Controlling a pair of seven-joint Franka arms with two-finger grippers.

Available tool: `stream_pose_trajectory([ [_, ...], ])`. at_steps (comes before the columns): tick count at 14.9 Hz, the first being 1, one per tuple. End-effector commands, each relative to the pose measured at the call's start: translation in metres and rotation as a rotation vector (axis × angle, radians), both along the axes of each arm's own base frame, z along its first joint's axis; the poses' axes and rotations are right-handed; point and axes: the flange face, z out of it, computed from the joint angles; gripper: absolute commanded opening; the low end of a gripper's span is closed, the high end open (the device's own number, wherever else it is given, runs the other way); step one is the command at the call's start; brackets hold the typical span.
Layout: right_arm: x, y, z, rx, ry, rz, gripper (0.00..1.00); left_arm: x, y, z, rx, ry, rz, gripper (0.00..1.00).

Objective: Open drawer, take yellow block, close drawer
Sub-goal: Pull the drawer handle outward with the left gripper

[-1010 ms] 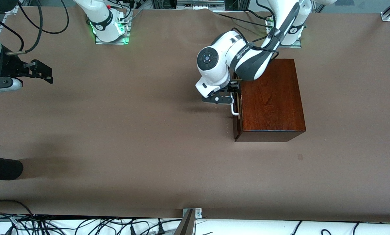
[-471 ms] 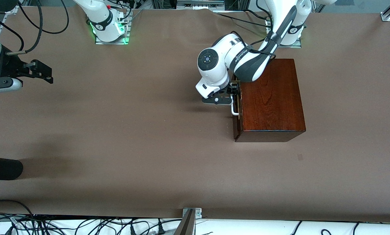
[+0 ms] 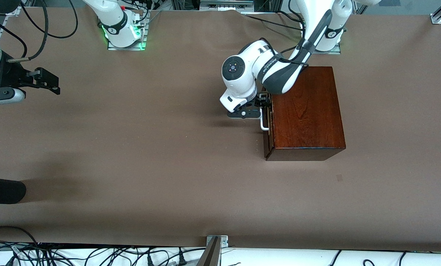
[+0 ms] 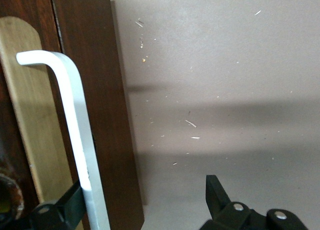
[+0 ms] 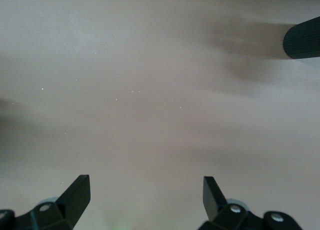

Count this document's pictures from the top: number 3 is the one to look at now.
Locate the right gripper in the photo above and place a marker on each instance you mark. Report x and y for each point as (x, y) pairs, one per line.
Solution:
(10, 74)

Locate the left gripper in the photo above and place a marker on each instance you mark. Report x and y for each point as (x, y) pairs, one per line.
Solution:
(262, 100)

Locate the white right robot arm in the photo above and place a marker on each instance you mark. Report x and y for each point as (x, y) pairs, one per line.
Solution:
(117, 26)

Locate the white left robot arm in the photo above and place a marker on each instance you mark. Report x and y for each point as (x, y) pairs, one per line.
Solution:
(242, 85)

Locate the dark brown wooden cabinet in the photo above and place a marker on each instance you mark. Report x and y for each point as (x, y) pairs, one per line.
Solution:
(309, 111)

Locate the grey electronics box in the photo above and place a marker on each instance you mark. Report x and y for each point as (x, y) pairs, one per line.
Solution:
(224, 4)

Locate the black cylinder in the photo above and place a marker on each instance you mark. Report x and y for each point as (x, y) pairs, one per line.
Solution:
(2, 190)

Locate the brown paper table cover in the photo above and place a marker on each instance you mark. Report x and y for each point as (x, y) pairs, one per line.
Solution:
(132, 166)

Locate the white foam sheet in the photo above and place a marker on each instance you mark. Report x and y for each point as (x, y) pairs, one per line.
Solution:
(279, 258)

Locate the black power plug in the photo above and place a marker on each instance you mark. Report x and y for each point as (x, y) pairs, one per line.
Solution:
(151, 261)
(182, 260)

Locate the perforated aluminium rail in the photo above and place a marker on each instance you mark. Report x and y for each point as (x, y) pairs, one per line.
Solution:
(2, 29)

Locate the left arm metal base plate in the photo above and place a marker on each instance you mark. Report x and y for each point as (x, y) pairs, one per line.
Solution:
(333, 52)

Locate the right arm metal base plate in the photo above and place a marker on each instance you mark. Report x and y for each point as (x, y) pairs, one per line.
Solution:
(128, 48)

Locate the silver metal bracket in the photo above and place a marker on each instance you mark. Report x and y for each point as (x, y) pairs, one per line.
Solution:
(222, 241)

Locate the dark metal post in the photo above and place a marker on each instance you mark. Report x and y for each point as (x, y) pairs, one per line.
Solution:
(210, 256)

